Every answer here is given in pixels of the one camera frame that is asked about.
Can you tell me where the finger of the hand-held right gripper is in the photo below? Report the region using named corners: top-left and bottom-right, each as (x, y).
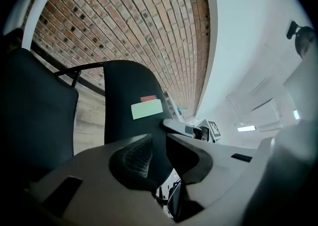
top-left (162, 118), bottom-right (187, 135)

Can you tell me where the pale green sticky note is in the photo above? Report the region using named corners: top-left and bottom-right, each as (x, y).
top-left (131, 99), bottom-right (163, 121)

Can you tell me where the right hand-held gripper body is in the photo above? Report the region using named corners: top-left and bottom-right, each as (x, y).
top-left (185, 118), bottom-right (223, 144)

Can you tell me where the black folding chair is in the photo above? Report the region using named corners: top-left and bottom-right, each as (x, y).
top-left (0, 47), bottom-right (176, 183)

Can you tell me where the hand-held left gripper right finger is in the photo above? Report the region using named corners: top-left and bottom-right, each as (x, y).
top-left (165, 133), bottom-right (276, 223)

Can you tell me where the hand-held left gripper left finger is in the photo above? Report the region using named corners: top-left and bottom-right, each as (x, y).
top-left (23, 133), bottom-right (176, 226)

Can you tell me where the black wall camera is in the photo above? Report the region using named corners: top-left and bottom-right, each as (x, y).
top-left (286, 20), bottom-right (317, 60)

